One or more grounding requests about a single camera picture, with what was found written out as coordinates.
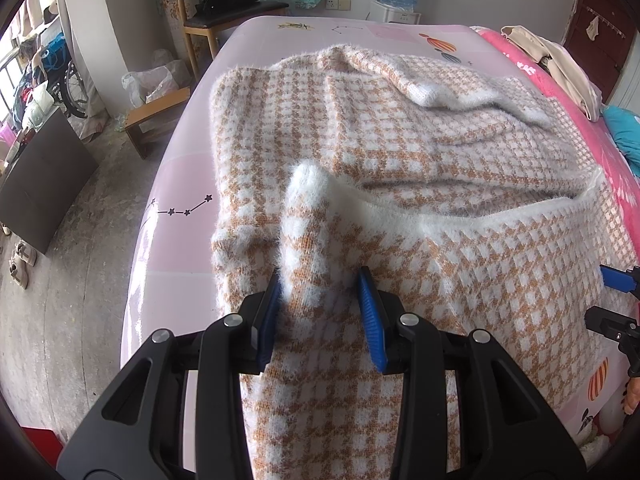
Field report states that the red box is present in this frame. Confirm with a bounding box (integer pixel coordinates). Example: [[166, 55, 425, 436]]
[[20, 426, 68, 463]]

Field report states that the wheelchair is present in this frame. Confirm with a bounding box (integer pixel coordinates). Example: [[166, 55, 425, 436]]
[[37, 32, 91, 120]]

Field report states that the dark red wooden door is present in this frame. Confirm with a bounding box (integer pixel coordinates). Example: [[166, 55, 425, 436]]
[[562, 0, 631, 106]]

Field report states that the dark grey board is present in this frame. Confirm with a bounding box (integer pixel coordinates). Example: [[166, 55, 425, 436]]
[[0, 109, 99, 256]]

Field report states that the person's right hand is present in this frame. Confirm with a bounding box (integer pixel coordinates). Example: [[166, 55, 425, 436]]
[[621, 377, 640, 417]]

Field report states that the wooden chair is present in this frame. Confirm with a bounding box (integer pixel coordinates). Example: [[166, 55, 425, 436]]
[[167, 0, 291, 81]]

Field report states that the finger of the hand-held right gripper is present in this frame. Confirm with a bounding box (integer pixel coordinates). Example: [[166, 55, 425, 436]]
[[599, 264, 640, 302], [584, 306, 640, 356]]

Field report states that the pair of beige slippers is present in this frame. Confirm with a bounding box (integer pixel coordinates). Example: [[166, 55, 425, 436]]
[[7, 240, 38, 291]]

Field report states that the bed with pale pink sheet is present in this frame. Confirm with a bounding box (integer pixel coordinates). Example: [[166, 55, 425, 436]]
[[120, 16, 640, 466]]

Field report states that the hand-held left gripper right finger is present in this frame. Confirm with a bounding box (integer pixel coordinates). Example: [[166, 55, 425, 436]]
[[357, 266, 586, 480]]

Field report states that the wooden stool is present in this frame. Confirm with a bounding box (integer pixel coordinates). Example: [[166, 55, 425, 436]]
[[124, 86, 192, 160]]

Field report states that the white water dispenser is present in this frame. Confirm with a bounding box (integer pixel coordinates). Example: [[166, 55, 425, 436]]
[[369, 0, 423, 25]]

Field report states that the clear plastic bag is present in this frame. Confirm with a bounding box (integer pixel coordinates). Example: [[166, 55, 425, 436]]
[[121, 49, 193, 108]]

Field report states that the cream garment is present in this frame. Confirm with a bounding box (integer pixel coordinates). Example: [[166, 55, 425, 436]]
[[500, 25, 603, 122]]

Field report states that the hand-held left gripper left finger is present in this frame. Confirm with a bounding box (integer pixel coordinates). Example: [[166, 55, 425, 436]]
[[56, 271, 282, 480]]

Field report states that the white patterned box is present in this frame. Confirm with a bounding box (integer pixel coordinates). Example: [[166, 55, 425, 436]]
[[157, 0, 201, 48]]

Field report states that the teal pillow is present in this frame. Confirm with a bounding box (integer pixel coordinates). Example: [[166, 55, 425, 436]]
[[602, 105, 640, 178]]

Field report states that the beige white houndstooth sweater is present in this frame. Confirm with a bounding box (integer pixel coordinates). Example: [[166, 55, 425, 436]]
[[209, 45, 638, 480]]

